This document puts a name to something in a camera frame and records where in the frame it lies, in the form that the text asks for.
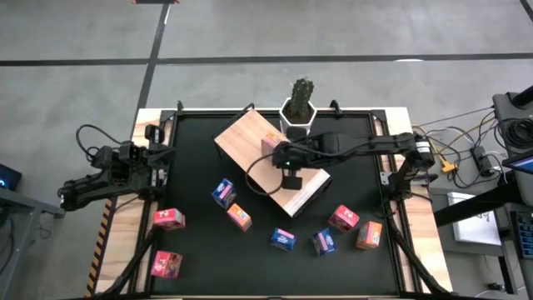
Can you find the white board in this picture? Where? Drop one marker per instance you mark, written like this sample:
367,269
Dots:
474,225

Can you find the red Froot Loops cereal box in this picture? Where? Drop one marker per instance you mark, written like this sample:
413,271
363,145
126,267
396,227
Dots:
166,264
169,218
343,218

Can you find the blue Frosted Flakes cereal box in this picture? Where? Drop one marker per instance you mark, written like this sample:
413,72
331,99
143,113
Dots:
224,193
283,238
324,241

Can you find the dark monitor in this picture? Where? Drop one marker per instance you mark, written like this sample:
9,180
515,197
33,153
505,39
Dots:
8,177

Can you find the green cactus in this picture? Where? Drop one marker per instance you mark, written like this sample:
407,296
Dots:
302,93

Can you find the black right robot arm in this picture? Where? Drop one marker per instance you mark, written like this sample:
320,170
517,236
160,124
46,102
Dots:
366,143

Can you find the silver metal bracket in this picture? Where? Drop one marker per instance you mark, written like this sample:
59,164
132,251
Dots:
385,178

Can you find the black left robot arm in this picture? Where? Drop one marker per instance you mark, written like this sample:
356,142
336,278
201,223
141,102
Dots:
96,185

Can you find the black stand bar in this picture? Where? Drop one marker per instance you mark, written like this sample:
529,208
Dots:
479,206

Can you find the orange Mini Wheats cereal box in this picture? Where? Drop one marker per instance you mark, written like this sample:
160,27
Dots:
369,235
239,216
268,141

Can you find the tablet with blue screen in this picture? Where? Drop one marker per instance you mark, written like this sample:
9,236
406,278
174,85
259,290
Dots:
520,164

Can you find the black clamp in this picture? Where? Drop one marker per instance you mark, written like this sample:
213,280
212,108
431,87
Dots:
335,106
180,106

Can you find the black metal table frame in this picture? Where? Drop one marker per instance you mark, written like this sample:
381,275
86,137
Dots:
195,111

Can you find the yellow plug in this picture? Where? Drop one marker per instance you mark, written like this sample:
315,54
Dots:
447,166

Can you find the grey equipment housing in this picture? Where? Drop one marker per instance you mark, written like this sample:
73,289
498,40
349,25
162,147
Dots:
501,108

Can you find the yellow black hazard tape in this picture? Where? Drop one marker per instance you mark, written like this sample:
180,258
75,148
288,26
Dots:
100,246

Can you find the small black adapter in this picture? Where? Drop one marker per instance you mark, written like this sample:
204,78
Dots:
495,286

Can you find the grey desk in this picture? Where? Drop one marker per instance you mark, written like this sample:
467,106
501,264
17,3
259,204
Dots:
25,208

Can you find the black power brick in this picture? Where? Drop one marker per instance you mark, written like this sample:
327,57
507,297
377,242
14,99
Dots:
483,160

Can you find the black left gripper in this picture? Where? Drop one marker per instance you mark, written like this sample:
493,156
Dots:
154,134

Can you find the black keyboard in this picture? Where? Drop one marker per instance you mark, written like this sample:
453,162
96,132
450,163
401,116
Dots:
525,233

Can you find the white hexagonal plant pot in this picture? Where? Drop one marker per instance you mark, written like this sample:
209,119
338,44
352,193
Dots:
287,121

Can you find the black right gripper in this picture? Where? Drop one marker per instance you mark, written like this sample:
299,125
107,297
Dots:
291,158

